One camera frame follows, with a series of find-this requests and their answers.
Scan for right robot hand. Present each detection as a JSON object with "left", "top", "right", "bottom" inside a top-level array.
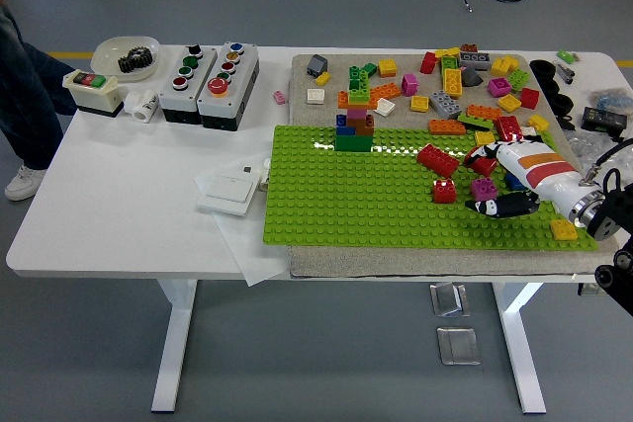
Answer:
[{"left": 462, "top": 138, "right": 598, "bottom": 219}]

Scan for red sloped brick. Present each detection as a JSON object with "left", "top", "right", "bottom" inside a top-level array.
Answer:
[{"left": 467, "top": 153, "right": 498, "bottom": 177}]

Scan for small red square brick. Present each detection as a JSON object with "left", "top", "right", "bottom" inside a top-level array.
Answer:
[{"left": 432, "top": 178, "right": 458, "bottom": 205}]

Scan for long red brick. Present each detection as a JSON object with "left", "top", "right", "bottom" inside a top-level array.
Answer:
[
  {"left": 496, "top": 115, "right": 524, "bottom": 143},
  {"left": 415, "top": 143, "right": 462, "bottom": 179}
]

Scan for long green brick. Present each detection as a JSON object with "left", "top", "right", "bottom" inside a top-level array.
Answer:
[{"left": 457, "top": 113, "right": 496, "bottom": 132}]

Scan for long orange brick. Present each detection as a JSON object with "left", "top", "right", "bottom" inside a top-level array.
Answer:
[
  {"left": 369, "top": 81, "right": 403, "bottom": 102},
  {"left": 427, "top": 118, "right": 468, "bottom": 136},
  {"left": 466, "top": 103, "right": 501, "bottom": 121}
]

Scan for lime green brick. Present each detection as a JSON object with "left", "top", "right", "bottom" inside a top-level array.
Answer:
[{"left": 507, "top": 68, "right": 532, "bottom": 92}]

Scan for light grey brick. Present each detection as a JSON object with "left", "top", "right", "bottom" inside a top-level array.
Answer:
[{"left": 428, "top": 89, "right": 464, "bottom": 121}]

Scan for long yellow brick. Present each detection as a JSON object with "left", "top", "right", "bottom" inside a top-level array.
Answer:
[{"left": 442, "top": 67, "right": 465, "bottom": 99}]

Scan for long grey brick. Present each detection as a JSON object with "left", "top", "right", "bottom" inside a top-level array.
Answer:
[{"left": 458, "top": 51, "right": 493, "bottom": 71}]

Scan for multicoloured brick tower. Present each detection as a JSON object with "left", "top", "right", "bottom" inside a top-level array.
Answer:
[{"left": 334, "top": 64, "right": 380, "bottom": 153}]

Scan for green studded baseplate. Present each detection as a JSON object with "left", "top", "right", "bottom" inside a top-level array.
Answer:
[{"left": 261, "top": 124, "right": 600, "bottom": 252}]

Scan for clear plastic bag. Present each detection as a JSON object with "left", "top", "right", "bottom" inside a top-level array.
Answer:
[{"left": 566, "top": 132, "right": 633, "bottom": 181}]

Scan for black electronic module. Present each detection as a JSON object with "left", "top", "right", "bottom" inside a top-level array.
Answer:
[{"left": 581, "top": 106, "right": 628, "bottom": 135}]

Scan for small metal tool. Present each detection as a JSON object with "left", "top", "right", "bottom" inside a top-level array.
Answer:
[{"left": 552, "top": 60, "right": 577, "bottom": 85}]

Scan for plastic bag blue parts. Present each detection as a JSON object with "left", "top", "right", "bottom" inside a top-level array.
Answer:
[{"left": 588, "top": 87, "right": 633, "bottom": 115}]

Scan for silver floor plate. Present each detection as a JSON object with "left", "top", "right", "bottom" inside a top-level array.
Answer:
[
  {"left": 428, "top": 282, "right": 471, "bottom": 317},
  {"left": 435, "top": 326, "right": 481, "bottom": 367}
]

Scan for white table leg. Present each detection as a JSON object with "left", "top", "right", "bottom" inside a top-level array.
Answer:
[
  {"left": 150, "top": 278, "right": 199, "bottom": 413},
  {"left": 492, "top": 282, "right": 548, "bottom": 415}
]

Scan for grey-brown mat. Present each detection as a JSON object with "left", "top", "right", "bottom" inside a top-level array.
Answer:
[{"left": 288, "top": 51, "right": 619, "bottom": 281}]

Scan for white paper sheet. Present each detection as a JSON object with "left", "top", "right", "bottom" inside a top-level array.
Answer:
[{"left": 192, "top": 169, "right": 293, "bottom": 289}]

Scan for four-button emergency stop box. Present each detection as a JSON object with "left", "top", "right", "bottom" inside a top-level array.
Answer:
[{"left": 196, "top": 41, "right": 261, "bottom": 132}]

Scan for three-button control box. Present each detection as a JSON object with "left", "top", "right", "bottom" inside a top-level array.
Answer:
[{"left": 157, "top": 43, "right": 219, "bottom": 126}]

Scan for white pipe tee fitting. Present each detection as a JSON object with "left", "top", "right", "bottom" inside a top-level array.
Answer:
[{"left": 122, "top": 89, "right": 160, "bottom": 123}]

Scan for white plastic bowl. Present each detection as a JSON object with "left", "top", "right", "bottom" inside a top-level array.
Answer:
[{"left": 90, "top": 35, "right": 162, "bottom": 83}]

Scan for person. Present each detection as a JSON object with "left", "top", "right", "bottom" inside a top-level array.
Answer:
[{"left": 0, "top": 0, "right": 75, "bottom": 202}]

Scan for white wall switch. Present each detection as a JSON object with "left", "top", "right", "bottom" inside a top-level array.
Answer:
[{"left": 196, "top": 170, "right": 262, "bottom": 218}]

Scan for beige red-green switch box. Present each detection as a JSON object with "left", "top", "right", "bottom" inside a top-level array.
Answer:
[{"left": 62, "top": 68, "right": 125, "bottom": 120}]

